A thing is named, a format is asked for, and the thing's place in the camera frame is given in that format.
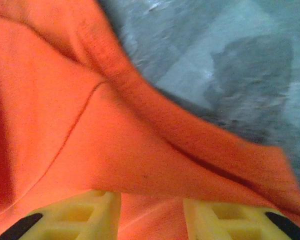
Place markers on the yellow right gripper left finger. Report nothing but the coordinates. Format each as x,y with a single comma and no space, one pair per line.
65,220

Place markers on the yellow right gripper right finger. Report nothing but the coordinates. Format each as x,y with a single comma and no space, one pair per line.
227,225

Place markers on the orange t-shirt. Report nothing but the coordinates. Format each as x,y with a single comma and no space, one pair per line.
90,112

